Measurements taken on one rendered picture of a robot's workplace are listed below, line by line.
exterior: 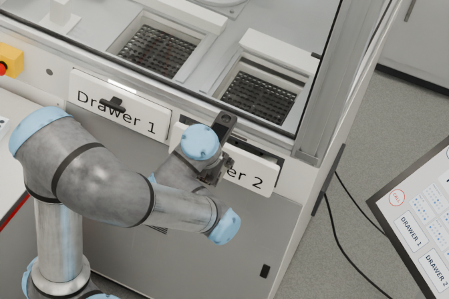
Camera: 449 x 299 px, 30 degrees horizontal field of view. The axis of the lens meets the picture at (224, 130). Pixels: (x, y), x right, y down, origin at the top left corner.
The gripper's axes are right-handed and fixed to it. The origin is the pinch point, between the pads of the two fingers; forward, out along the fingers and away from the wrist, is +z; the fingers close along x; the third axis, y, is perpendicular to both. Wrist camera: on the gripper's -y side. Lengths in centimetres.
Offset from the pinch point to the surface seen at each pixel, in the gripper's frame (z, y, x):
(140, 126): 9.7, -1.2, -24.2
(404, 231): -8.5, -1.2, 47.4
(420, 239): -11, -1, 51
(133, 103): 3.8, -5.3, -26.9
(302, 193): 11.1, -2.5, 21.6
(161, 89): -1.0, -10.5, -20.7
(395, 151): 149, -53, 43
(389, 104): 164, -74, 33
